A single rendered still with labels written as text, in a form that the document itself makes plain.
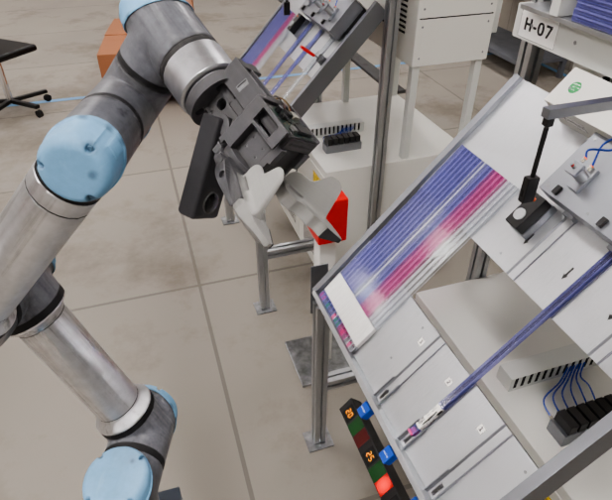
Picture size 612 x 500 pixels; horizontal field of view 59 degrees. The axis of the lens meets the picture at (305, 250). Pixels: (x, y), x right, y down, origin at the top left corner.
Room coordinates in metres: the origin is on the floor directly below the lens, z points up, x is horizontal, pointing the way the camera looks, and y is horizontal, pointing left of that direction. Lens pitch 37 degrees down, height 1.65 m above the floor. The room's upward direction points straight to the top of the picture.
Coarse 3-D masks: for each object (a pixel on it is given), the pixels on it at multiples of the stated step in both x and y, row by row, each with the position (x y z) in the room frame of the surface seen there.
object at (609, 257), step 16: (608, 256) 0.72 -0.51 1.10; (592, 272) 0.71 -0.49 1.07; (576, 288) 0.70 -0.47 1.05; (560, 304) 0.69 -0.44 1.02; (544, 320) 0.68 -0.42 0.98; (496, 352) 0.67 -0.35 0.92; (480, 368) 0.66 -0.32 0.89; (464, 384) 0.65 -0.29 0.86; (448, 400) 0.63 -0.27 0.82; (416, 432) 0.61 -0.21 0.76
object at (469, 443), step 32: (416, 320) 0.83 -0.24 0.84; (384, 352) 0.80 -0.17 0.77; (416, 352) 0.76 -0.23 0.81; (448, 352) 0.73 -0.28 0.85; (384, 384) 0.73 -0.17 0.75; (416, 384) 0.70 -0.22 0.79; (448, 384) 0.67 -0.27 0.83; (416, 416) 0.65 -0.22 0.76; (448, 416) 0.62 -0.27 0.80; (480, 416) 0.59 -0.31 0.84; (416, 448) 0.59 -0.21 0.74; (448, 448) 0.56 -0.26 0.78; (480, 448) 0.54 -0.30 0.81; (512, 448) 0.52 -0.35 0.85; (448, 480) 0.52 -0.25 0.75; (480, 480) 0.49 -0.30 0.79; (512, 480) 0.47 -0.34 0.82
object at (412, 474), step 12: (324, 312) 0.97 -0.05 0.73; (336, 336) 0.89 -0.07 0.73; (348, 360) 0.81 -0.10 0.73; (360, 372) 0.78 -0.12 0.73; (360, 384) 0.75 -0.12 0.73; (372, 396) 0.72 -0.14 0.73; (384, 396) 0.74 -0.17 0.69; (372, 408) 0.69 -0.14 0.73; (384, 420) 0.66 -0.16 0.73; (384, 432) 0.63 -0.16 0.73; (396, 444) 0.60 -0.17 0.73; (408, 456) 0.58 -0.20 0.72; (408, 468) 0.55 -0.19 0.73; (420, 480) 0.53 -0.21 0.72; (420, 492) 0.51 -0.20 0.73
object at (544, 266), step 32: (512, 96) 1.18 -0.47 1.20; (544, 96) 1.12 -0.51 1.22; (480, 128) 1.17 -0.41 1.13; (512, 128) 1.11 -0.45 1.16; (512, 160) 1.03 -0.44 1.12; (544, 160) 0.98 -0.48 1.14; (544, 192) 0.91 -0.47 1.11; (544, 224) 0.85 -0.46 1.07; (576, 224) 0.81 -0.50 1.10; (512, 256) 0.83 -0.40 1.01; (544, 256) 0.79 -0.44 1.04; (576, 256) 0.76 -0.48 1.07; (544, 288) 0.74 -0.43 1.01; (608, 288) 0.68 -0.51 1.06; (576, 320) 0.66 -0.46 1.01; (608, 320) 0.63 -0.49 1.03; (608, 352) 0.59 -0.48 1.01
